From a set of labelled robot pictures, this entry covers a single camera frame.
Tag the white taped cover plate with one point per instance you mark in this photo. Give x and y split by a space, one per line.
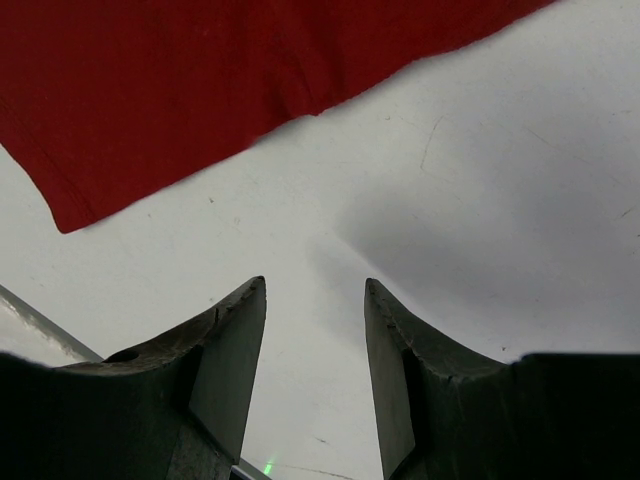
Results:
28 334

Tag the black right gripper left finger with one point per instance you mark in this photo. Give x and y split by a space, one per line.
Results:
173 407

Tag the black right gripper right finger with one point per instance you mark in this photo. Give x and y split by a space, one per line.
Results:
444 411

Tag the red t shirt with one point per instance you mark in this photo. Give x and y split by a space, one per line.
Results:
106 102

